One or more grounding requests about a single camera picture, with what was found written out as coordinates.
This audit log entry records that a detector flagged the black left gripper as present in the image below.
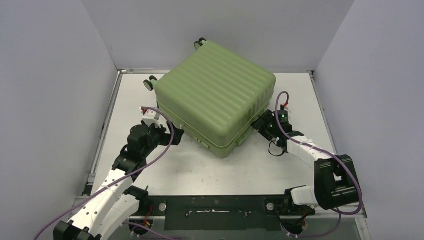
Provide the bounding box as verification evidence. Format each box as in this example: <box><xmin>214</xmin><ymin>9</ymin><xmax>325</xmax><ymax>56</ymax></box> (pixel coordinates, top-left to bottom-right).
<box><xmin>141</xmin><ymin>120</ymin><xmax>184</xmax><ymax>158</ymax></box>

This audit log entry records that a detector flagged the green suitcase with blue lining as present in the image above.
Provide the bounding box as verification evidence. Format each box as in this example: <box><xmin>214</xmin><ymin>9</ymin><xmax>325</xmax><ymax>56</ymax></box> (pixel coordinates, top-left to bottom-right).
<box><xmin>143</xmin><ymin>38</ymin><xmax>276</xmax><ymax>159</ymax></box>

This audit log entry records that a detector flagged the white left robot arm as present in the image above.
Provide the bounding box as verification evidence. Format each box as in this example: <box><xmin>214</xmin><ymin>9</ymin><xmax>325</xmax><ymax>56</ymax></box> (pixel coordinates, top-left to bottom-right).
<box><xmin>53</xmin><ymin>122</ymin><xmax>181</xmax><ymax>240</ymax></box>

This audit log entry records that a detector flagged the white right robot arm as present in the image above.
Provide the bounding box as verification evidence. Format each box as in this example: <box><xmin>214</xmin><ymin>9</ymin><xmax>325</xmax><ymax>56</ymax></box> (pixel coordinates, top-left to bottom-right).
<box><xmin>251</xmin><ymin>110</ymin><xmax>362</xmax><ymax>214</ymax></box>

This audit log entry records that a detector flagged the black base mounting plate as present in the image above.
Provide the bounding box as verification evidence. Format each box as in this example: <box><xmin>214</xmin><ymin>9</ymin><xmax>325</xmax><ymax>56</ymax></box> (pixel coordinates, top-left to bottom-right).
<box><xmin>129</xmin><ymin>194</ymin><xmax>316</xmax><ymax>232</ymax></box>

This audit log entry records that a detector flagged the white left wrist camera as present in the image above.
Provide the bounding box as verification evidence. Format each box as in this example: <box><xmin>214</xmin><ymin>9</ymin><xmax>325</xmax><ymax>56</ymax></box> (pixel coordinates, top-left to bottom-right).
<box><xmin>140</xmin><ymin>108</ymin><xmax>162</xmax><ymax>128</ymax></box>

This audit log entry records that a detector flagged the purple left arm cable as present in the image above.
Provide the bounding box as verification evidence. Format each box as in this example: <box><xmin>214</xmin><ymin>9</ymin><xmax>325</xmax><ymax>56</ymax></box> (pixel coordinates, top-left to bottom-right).
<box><xmin>33</xmin><ymin>106</ymin><xmax>186</xmax><ymax>240</ymax></box>

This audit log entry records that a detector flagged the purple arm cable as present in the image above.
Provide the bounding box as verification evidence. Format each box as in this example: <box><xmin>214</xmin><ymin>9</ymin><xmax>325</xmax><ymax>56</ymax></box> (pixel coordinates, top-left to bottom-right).
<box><xmin>274</xmin><ymin>91</ymin><xmax>364</xmax><ymax>239</ymax></box>
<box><xmin>33</xmin><ymin>106</ymin><xmax>186</xmax><ymax>240</ymax></box>

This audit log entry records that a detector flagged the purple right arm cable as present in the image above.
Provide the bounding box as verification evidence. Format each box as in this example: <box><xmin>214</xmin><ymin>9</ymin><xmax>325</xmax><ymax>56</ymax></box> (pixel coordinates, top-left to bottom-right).
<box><xmin>274</xmin><ymin>91</ymin><xmax>364</xmax><ymax>239</ymax></box>

